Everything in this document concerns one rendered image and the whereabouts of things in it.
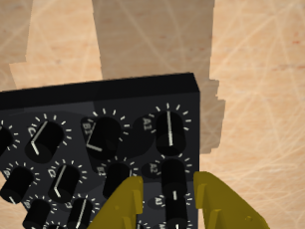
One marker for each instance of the dark grey knob box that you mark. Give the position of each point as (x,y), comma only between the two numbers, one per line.
(147,126)

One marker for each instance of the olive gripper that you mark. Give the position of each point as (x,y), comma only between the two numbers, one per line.
(221,206)

